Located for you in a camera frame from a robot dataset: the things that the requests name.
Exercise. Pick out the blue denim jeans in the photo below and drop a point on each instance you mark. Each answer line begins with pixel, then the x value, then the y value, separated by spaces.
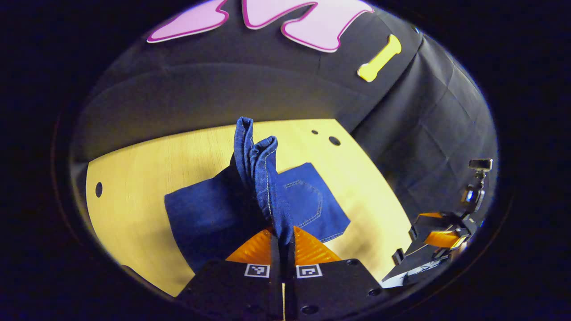
pixel 214 214

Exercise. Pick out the black backdrop cloth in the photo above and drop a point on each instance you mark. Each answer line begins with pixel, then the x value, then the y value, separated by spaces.
pixel 267 84

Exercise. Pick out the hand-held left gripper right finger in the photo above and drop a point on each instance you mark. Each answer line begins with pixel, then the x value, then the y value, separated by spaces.
pixel 330 290

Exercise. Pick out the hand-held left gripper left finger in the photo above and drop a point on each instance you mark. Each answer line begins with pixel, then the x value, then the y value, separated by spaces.
pixel 236 290

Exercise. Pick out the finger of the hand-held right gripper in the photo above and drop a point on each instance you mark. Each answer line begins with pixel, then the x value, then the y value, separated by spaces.
pixel 424 256
pixel 430 223

